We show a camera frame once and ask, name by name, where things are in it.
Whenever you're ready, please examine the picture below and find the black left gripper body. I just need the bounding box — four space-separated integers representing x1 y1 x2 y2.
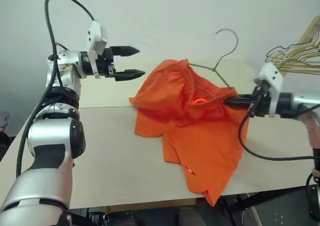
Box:
96 48 119 80

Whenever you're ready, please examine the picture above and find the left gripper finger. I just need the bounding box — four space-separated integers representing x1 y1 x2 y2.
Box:
109 45 140 58
114 69 146 82

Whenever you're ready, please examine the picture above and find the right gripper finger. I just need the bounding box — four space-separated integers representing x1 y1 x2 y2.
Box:
224 101 254 109
225 94 255 102

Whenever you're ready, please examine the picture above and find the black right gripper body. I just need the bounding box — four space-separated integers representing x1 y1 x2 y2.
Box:
249 85 273 118

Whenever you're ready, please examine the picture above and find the thin grey wire hanger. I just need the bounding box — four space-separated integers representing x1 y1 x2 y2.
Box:
187 28 240 89

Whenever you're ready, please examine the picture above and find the orange t-shirt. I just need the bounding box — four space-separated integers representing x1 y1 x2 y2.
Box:
128 58 250 208

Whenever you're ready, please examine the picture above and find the grey metal plate with holes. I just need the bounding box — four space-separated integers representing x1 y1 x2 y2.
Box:
252 197 311 226

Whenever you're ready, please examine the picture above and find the small grey purple object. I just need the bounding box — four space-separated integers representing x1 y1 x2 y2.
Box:
0 112 10 130

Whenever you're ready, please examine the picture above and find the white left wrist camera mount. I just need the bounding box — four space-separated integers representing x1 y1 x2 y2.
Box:
86 21 110 79

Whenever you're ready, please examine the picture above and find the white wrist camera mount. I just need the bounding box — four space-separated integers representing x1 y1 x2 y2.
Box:
253 63 284 118
86 21 110 79

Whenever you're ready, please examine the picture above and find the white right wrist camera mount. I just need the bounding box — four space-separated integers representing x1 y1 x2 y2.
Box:
253 63 284 118

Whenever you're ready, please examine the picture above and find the bundle of gold wire hangers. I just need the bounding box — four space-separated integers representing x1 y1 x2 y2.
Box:
264 15 320 74

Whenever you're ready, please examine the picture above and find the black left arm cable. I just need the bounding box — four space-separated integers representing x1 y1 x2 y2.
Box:
15 0 97 178

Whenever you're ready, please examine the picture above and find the black metal table frame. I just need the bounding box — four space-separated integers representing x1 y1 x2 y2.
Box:
219 183 320 226

